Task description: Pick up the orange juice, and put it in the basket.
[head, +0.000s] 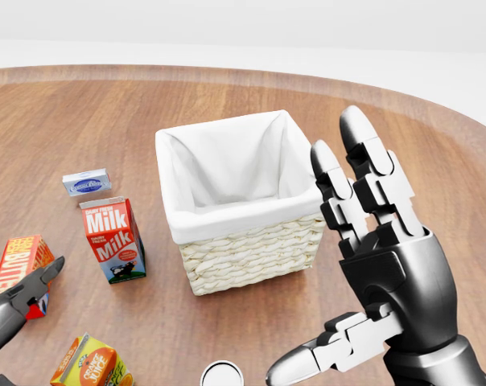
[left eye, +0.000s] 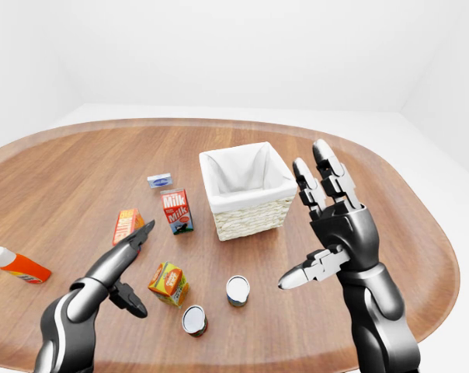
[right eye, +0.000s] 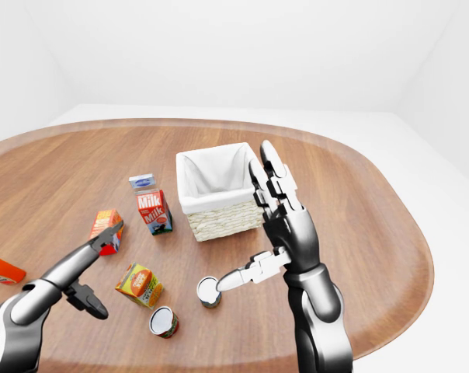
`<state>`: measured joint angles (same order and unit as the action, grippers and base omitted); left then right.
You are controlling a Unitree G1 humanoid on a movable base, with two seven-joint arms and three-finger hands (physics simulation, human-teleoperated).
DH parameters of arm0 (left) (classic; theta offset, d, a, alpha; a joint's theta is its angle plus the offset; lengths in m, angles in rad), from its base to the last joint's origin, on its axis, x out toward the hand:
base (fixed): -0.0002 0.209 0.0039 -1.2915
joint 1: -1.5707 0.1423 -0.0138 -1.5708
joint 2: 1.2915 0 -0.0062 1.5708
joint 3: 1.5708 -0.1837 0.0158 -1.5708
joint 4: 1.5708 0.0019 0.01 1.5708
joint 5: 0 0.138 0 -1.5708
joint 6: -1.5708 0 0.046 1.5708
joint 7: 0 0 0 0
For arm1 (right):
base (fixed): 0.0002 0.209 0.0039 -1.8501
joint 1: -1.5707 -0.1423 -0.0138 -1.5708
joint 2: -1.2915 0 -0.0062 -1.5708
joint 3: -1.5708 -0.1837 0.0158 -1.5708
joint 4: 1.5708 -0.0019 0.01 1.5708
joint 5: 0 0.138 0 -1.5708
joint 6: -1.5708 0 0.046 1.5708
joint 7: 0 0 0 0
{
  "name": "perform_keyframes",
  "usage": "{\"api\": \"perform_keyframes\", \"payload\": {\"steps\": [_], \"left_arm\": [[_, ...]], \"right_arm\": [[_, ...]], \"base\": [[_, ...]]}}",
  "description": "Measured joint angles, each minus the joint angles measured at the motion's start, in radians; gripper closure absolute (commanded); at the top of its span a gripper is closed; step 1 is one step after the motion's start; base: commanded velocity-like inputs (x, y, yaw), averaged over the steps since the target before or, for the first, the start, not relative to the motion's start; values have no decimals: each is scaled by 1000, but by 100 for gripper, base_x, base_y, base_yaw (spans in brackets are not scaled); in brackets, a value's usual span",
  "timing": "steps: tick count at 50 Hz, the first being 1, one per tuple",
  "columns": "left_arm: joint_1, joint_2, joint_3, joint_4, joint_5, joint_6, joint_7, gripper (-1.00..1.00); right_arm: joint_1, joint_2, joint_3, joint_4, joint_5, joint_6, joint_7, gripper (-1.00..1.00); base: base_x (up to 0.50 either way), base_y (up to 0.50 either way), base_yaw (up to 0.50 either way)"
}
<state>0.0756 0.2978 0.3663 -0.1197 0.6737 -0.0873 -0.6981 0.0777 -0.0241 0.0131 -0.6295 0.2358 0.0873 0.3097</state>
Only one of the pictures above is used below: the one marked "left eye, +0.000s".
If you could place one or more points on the tin with blue label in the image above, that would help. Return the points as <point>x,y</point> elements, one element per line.
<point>238,290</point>

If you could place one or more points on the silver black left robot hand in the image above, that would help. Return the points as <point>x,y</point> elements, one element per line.
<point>112,260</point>

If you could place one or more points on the orange juice carton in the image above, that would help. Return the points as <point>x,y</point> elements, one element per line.
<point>168,284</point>

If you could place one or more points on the red milk carton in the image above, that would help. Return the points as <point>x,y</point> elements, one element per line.
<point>177,211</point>

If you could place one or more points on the orange red printed box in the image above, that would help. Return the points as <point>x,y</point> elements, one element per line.
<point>126,225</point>

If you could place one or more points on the white lined wicker basket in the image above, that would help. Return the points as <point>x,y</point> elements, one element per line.
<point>248,190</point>

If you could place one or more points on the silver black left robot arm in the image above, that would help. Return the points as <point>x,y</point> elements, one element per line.
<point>69,322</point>

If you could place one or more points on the tin with red label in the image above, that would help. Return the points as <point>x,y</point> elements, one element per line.
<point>195,320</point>

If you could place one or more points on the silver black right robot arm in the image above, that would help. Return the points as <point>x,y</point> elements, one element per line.
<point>378,322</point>

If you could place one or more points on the orange bottle with white cap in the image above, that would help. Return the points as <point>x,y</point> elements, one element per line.
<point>21,267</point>

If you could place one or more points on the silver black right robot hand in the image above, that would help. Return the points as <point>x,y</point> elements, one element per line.
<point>345,229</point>

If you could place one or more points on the small blue white box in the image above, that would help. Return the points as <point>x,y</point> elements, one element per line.
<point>160,180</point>

